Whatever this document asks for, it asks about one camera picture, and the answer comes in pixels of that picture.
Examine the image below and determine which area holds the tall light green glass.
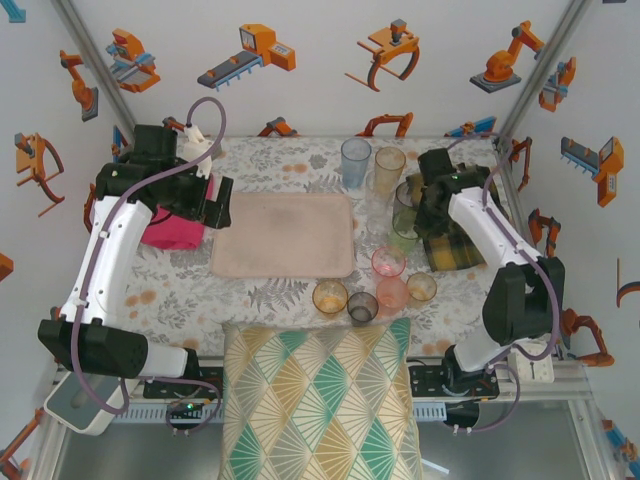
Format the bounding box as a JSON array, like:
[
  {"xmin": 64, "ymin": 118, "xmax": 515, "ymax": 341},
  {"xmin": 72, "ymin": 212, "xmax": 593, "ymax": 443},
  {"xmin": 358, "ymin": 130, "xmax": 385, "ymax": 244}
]
[{"xmin": 389, "ymin": 207, "xmax": 422, "ymax": 254}]

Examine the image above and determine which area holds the tall dark olive glass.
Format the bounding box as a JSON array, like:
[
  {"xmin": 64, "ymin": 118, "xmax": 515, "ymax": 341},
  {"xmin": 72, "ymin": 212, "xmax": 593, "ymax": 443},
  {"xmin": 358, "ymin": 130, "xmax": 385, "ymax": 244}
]
[{"xmin": 393, "ymin": 180, "xmax": 421, "ymax": 221}]

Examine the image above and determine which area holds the small clear glass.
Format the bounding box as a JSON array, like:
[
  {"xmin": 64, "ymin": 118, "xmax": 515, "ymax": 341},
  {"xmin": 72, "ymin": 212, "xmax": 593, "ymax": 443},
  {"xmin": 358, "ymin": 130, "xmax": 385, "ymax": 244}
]
[{"xmin": 365, "ymin": 212, "xmax": 392, "ymax": 237}]

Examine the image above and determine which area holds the tall amber glass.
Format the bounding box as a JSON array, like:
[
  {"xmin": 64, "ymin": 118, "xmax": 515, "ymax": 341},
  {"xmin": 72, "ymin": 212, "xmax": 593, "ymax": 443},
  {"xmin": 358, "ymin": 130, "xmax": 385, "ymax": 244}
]
[{"xmin": 374, "ymin": 146, "xmax": 407, "ymax": 199}]

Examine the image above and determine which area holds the tall clear glass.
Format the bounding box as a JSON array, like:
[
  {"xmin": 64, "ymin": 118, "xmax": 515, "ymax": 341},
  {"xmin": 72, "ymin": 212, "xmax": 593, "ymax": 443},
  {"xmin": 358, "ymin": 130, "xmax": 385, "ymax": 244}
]
[{"xmin": 364, "ymin": 172, "xmax": 397, "ymax": 219}]

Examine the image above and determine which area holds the tall pink glass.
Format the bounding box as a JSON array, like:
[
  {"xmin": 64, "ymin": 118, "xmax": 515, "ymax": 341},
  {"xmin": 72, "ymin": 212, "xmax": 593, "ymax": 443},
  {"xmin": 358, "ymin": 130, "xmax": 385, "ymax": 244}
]
[{"xmin": 370, "ymin": 245, "xmax": 407, "ymax": 280}]

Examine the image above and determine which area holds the small short amber glass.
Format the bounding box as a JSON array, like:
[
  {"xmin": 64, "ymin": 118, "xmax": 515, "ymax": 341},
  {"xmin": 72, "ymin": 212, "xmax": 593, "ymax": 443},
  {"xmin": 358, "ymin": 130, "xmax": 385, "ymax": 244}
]
[{"xmin": 405, "ymin": 272, "xmax": 439, "ymax": 303}]

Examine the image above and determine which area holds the tall blue glass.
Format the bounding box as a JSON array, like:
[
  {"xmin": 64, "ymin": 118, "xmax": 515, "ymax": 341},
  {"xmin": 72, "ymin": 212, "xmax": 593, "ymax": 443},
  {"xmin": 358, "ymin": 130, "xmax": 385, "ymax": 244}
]
[{"xmin": 340, "ymin": 138, "xmax": 373, "ymax": 190}]

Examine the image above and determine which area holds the short grey smoke glass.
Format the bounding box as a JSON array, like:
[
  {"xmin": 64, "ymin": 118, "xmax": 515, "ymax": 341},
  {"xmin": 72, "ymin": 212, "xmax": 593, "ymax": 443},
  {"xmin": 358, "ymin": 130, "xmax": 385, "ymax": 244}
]
[{"xmin": 346, "ymin": 291, "xmax": 380, "ymax": 326}]

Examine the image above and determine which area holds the wide short amber glass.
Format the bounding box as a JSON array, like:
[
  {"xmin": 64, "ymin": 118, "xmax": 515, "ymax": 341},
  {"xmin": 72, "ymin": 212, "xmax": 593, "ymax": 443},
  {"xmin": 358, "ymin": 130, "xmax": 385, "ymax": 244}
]
[{"xmin": 312, "ymin": 279, "xmax": 350, "ymax": 316}]

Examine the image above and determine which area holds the pink rectangular tray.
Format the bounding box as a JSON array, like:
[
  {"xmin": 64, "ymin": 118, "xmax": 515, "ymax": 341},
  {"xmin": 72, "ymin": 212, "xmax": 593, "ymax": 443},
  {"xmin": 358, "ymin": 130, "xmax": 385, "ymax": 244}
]
[{"xmin": 209, "ymin": 192, "xmax": 357, "ymax": 280}]

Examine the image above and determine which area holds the yellow black plaid shirt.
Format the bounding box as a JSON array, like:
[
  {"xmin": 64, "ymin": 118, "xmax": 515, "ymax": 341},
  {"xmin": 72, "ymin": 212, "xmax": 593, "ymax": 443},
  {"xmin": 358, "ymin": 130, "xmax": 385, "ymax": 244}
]
[{"xmin": 404, "ymin": 164, "xmax": 516, "ymax": 274}]

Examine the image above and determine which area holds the folded pink cloth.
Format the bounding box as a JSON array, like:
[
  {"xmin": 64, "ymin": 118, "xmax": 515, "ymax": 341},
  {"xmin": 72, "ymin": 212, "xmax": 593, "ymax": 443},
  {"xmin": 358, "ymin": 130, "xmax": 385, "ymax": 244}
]
[{"xmin": 139, "ymin": 177, "xmax": 217, "ymax": 251}]

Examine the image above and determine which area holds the floral grey tablecloth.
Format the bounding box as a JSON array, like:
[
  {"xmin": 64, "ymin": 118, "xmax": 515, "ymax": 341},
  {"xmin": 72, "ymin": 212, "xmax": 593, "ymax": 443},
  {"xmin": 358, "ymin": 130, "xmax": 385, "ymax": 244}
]
[{"xmin": 117, "ymin": 134, "xmax": 559, "ymax": 359}]

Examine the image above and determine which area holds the white square clock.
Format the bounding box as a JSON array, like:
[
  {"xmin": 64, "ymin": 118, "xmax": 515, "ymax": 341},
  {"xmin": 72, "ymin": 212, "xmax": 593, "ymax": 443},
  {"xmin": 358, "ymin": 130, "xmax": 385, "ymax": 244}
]
[{"xmin": 507, "ymin": 344, "xmax": 555, "ymax": 384}]

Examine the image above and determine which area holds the small green-lit circuit board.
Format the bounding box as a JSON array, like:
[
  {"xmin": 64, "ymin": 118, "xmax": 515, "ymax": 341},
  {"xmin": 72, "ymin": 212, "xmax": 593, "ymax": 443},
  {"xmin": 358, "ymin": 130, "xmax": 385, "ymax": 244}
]
[{"xmin": 167, "ymin": 397, "xmax": 209, "ymax": 420}]

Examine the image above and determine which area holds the teal yellow patterned cushion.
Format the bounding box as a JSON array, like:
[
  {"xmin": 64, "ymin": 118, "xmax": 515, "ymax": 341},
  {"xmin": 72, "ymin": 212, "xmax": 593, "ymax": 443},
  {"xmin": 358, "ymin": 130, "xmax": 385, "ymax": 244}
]
[{"xmin": 219, "ymin": 317, "xmax": 426, "ymax": 480}]

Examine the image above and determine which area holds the white box device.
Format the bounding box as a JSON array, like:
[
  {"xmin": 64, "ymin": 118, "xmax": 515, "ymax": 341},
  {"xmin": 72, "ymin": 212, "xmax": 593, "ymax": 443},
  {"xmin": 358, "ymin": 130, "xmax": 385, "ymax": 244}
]
[{"xmin": 43, "ymin": 372, "xmax": 129, "ymax": 436}]

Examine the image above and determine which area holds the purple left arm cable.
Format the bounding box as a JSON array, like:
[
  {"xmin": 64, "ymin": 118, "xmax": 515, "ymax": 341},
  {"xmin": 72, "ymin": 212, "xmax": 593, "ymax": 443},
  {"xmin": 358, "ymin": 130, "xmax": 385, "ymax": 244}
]
[{"xmin": 69, "ymin": 97, "xmax": 229, "ymax": 437}]

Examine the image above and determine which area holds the aluminium table side rail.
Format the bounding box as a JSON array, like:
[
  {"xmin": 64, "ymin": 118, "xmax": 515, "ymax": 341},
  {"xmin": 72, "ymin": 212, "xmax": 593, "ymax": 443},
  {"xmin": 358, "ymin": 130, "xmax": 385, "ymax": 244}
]
[{"xmin": 492, "ymin": 137, "xmax": 571, "ymax": 364}]

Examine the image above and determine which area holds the aluminium frame post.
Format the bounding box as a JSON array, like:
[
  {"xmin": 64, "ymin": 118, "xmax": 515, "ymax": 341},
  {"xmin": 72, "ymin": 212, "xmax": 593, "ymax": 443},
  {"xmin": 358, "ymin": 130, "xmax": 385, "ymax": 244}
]
[
  {"xmin": 492, "ymin": 0, "xmax": 596, "ymax": 149},
  {"xmin": 49, "ymin": 0, "xmax": 149, "ymax": 151}
]

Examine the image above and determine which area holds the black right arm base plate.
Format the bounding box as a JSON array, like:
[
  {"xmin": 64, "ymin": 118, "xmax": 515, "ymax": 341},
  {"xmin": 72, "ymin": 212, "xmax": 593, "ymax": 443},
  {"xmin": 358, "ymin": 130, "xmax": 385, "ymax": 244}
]
[{"xmin": 408, "ymin": 362, "xmax": 501, "ymax": 401}]

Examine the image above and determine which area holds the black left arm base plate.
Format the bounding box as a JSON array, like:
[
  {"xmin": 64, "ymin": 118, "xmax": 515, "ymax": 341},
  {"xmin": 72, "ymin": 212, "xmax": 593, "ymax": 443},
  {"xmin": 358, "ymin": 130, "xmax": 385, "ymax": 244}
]
[{"xmin": 143, "ymin": 367, "xmax": 224, "ymax": 400}]

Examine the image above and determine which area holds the white slotted cable duct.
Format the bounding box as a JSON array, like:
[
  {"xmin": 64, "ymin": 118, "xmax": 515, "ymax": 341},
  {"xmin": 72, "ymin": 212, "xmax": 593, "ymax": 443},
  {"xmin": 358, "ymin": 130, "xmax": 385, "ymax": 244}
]
[{"xmin": 113, "ymin": 402, "xmax": 447, "ymax": 424}]

